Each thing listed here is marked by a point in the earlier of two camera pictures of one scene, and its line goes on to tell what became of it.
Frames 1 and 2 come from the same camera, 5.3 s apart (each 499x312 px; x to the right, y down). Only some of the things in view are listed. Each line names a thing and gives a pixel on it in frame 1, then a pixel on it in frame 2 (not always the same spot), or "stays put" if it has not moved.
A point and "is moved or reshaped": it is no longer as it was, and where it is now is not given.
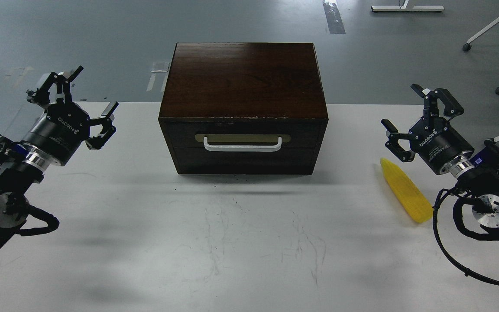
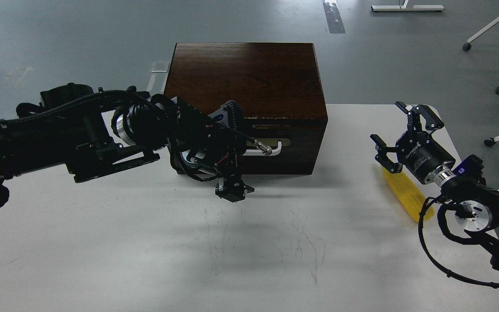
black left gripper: [56, 136] to [204, 147]
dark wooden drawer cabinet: [240, 108] stays put
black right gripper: [432, 139] to [417, 150]
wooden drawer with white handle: [244, 138] is moved or reshaped
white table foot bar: [406, 8] stays put
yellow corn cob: [408, 194] stays put
